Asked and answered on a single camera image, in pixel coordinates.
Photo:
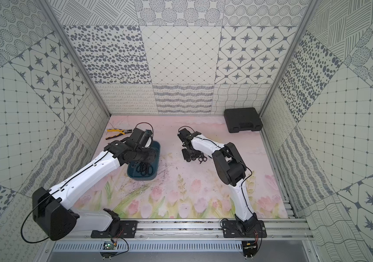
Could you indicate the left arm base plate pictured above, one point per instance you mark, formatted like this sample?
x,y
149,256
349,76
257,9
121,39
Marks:
x,y
124,229

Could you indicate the black plastic tool case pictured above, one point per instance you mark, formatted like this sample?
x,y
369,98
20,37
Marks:
x,y
242,119

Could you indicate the black scissors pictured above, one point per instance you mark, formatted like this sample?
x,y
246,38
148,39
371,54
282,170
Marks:
x,y
145,169

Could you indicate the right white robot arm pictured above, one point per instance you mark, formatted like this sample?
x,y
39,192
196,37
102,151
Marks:
x,y
230,169

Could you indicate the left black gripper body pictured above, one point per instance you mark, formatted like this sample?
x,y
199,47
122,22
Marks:
x,y
144,157

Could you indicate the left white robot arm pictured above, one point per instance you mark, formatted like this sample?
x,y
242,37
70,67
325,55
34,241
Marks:
x,y
53,209

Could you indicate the aluminium mounting rail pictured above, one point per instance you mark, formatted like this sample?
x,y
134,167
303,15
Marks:
x,y
211,229

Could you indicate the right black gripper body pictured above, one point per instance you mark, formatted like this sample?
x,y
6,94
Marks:
x,y
191,154

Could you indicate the yellow handled pliers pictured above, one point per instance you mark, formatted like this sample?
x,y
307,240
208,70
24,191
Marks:
x,y
118,132

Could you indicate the teal plastic storage box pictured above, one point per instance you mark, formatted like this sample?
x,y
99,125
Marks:
x,y
131,170

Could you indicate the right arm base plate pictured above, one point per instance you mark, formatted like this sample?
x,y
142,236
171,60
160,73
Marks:
x,y
237,229

